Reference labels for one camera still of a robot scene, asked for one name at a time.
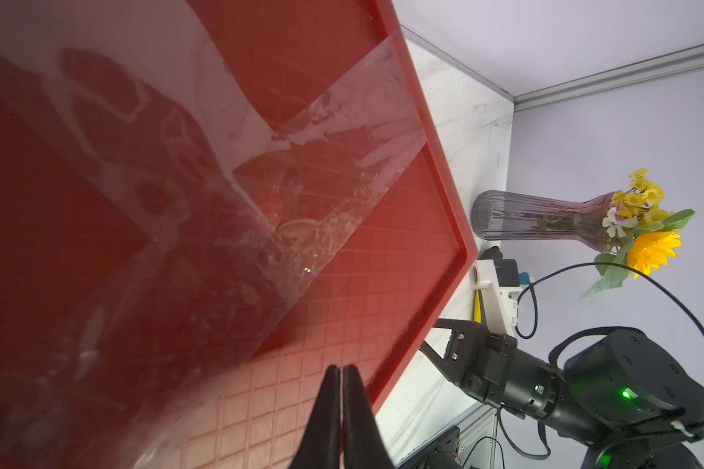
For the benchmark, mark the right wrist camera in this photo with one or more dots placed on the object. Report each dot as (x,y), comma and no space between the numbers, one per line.
(500,282)

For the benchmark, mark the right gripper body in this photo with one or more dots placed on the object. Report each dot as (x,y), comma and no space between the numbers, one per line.
(477,360)

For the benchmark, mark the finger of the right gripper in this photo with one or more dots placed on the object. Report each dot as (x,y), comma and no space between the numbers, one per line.
(440,346)

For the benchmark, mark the sunflower bouquet in vase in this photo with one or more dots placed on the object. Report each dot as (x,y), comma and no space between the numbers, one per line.
(630,231)

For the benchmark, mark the red drawer cabinet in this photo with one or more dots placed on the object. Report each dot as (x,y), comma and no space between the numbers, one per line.
(203,205)

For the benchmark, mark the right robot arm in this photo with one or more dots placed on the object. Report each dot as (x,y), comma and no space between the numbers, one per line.
(612,389)

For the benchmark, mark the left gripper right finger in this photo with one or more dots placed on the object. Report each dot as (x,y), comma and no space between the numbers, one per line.
(362,444)

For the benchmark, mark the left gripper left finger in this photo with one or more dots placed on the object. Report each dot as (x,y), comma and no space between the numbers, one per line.
(320,446)

